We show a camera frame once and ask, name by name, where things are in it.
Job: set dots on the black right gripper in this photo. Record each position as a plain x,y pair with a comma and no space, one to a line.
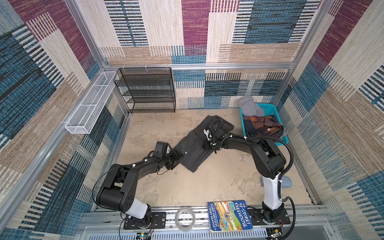
206,145

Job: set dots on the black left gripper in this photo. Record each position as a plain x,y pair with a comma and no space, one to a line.
175,157

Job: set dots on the dark grey pinstripe shirt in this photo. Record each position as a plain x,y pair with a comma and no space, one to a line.
191,148

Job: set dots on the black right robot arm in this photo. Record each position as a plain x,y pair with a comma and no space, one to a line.
268,159

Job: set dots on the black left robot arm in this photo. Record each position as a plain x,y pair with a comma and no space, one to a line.
118,190

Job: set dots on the light grey shirt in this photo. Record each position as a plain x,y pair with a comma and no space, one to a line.
249,108

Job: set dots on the plaid red brown shirt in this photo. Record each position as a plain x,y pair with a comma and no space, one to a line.
263,126

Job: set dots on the teal plastic laundry basket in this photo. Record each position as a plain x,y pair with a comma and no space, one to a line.
270,110

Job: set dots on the clear tape roll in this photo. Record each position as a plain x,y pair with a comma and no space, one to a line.
185,219

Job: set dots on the treehouse paperback book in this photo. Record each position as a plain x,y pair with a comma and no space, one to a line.
229,216

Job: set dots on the blue oval case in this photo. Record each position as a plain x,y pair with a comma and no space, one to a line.
286,182

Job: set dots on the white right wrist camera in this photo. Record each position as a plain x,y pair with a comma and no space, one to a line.
208,134

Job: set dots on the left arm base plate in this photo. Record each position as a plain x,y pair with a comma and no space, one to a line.
157,219

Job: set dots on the black wire shelf rack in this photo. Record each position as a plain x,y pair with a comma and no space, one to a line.
147,90

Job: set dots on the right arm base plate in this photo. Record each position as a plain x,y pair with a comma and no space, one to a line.
264,217

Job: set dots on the white wire mesh tray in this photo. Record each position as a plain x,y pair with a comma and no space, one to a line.
89,110

